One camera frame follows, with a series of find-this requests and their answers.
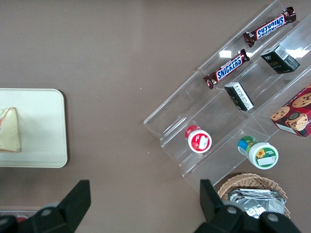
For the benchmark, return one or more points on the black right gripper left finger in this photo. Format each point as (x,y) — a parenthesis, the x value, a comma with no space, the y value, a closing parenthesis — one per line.
(63,218)

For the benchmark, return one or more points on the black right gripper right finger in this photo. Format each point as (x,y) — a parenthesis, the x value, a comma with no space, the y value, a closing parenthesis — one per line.
(218,218)

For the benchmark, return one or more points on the triangular sandwich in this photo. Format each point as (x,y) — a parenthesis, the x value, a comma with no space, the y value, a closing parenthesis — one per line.
(9,131)

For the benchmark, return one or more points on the light woven wicker basket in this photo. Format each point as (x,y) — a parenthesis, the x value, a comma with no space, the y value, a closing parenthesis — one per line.
(252,180)

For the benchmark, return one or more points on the cream rectangular serving tray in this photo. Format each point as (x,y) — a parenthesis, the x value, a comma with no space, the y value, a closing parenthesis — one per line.
(41,126)

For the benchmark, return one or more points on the silver foil packets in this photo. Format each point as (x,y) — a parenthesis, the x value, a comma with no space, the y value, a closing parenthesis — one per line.
(255,199)

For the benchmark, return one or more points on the red cola bottle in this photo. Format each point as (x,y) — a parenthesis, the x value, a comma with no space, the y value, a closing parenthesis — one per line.
(21,219)

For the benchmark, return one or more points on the green lid yogurt cup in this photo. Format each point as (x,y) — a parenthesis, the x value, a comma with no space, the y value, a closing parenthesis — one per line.
(262,154)

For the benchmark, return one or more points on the red lid yogurt cup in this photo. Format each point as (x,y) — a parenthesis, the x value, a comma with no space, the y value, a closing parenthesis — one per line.
(199,140)

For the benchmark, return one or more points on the clear acrylic step stand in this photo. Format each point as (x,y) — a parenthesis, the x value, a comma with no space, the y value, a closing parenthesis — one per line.
(184,104)

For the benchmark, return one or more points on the small black carton box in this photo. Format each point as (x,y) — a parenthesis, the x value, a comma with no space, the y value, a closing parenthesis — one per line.
(239,97)
(279,59)

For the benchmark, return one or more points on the red chocolate chip cookie box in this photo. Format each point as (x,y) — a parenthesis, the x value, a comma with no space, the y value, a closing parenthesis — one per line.
(295,114)

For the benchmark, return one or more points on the Snickers chocolate bar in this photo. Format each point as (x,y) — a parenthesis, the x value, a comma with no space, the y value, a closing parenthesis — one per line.
(227,69)
(269,26)

